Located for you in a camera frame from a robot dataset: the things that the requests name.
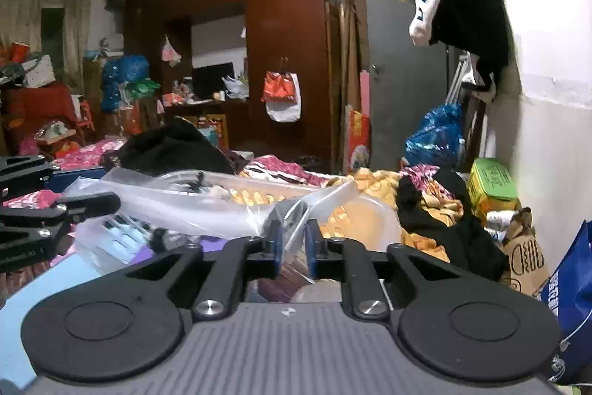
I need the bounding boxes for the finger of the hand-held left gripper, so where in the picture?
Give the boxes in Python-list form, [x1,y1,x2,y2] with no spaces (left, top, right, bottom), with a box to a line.
[0,154,107,201]
[0,193,122,234]

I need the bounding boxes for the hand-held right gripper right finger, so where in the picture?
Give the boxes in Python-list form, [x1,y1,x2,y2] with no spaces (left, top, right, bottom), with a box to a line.
[305,220,477,322]

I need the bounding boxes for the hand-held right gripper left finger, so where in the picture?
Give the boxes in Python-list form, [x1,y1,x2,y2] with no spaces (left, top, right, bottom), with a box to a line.
[99,220,284,322]

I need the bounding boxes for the clear plastic bag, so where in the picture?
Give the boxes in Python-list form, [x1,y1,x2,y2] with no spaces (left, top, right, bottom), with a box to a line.
[266,180,364,285]

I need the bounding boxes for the purple tissue pack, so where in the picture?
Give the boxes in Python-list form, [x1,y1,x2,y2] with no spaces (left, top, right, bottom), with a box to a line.
[132,238,218,266]

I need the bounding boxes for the white plastic basket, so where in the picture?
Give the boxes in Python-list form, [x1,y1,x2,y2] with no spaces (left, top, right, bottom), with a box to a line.
[60,167,403,280]

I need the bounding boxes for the black hair claw clip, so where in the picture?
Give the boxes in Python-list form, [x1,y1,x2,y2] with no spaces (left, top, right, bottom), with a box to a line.
[173,173,206,194]

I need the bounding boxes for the pink bed sheet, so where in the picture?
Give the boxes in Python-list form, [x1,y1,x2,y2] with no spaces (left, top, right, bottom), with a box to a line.
[4,138,128,211]

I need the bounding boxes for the floral blanket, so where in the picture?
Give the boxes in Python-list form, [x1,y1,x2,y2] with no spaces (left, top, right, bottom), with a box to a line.
[238,154,465,261]

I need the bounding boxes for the black clothing pile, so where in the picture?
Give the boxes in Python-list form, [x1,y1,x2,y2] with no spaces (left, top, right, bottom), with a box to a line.
[113,117,236,176]

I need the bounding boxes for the white patterned handbag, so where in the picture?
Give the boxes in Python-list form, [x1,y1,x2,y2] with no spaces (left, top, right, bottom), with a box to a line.
[21,55,56,89]

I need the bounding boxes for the large blue plastic sack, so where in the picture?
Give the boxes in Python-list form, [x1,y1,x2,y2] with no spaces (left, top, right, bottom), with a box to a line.
[101,55,151,113]

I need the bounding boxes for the dark cloth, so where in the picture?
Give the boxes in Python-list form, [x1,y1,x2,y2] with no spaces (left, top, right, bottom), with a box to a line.
[395,168,509,282]

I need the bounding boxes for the patterned curtains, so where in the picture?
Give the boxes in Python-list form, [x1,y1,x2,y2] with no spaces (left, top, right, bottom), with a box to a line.
[0,0,95,90]

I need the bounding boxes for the small hanging plastic bag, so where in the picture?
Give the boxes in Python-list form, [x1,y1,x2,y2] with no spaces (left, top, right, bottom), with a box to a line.
[159,35,182,67]

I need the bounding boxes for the orange plastic bag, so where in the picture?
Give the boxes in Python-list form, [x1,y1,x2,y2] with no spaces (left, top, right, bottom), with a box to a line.
[261,71,297,103]

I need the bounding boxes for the crumpled white plastic bag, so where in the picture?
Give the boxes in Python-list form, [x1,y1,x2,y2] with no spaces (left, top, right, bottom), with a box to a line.
[222,76,250,100]

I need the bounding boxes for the pink board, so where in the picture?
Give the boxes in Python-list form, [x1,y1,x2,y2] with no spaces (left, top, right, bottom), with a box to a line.
[358,71,372,113]

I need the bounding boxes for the blue plastic bag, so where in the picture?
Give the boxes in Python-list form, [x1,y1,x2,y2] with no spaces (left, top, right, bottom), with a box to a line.
[404,103,465,169]

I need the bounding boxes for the black television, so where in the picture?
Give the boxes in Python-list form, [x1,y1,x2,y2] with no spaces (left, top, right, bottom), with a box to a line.
[191,62,235,100]

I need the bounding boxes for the green yellow carton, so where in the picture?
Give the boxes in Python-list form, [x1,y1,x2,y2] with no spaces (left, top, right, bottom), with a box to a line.
[467,158,521,215]

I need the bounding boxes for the grey door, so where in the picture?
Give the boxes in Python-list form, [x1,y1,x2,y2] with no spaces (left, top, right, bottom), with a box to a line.
[363,0,451,171]

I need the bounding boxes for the wooden planks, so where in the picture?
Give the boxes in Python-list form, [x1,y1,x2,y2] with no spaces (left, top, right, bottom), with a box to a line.
[340,0,371,174]

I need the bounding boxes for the brown printed paper bag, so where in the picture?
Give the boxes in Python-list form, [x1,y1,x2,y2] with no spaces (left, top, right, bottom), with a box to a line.
[502,207,551,296]

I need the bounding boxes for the brown wooden wardrobe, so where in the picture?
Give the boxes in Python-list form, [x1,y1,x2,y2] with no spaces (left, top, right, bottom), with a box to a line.
[122,0,338,174]

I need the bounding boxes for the metal folding rack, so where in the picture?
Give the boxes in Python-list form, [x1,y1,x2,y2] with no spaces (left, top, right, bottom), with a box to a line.
[444,53,482,109]

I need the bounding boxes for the blue shopping bag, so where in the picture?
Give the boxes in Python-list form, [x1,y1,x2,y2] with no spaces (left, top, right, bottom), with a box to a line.
[539,219,592,386]

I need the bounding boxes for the black hanging garment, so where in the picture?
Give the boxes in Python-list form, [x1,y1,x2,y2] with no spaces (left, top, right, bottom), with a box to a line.
[430,0,509,102]

